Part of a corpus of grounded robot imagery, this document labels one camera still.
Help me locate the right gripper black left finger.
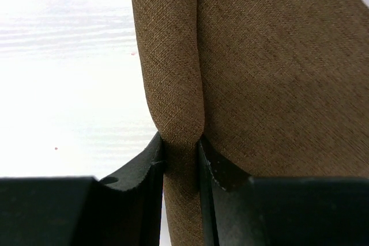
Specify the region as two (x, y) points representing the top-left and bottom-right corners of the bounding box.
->
(1, 134), (165, 245)

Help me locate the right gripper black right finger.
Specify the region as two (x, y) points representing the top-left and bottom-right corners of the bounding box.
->
(198, 138), (368, 245)

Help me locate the brown cloth napkin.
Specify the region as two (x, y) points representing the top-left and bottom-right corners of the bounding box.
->
(132, 0), (368, 245)

